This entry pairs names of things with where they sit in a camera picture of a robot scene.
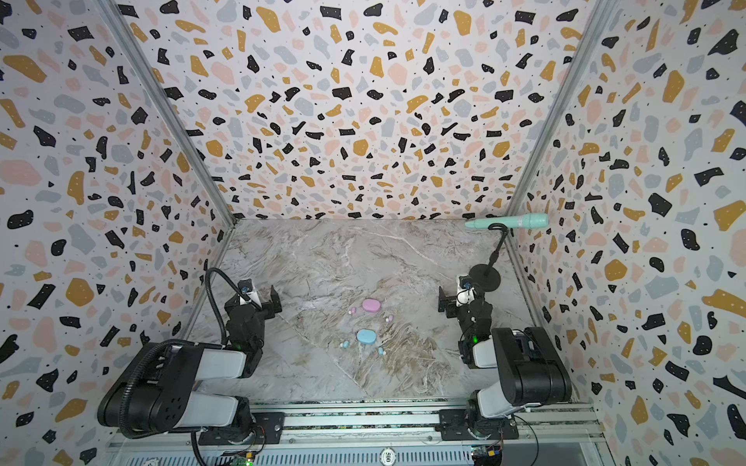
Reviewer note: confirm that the pink earbud charging case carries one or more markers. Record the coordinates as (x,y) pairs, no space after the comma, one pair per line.
(371,305)

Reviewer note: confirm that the blue earbud charging case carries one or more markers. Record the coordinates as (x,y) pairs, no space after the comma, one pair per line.
(366,337)

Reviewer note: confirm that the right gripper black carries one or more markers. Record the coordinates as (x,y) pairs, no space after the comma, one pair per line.
(453,306)

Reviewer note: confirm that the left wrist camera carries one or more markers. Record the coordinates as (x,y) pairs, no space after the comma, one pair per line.
(248,293)

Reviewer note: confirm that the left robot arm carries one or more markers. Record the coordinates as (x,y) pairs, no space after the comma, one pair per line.
(156,394)

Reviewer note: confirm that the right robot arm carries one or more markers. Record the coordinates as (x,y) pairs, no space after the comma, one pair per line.
(530,373)

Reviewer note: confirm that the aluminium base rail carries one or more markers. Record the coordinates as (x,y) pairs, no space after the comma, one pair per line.
(403,432)

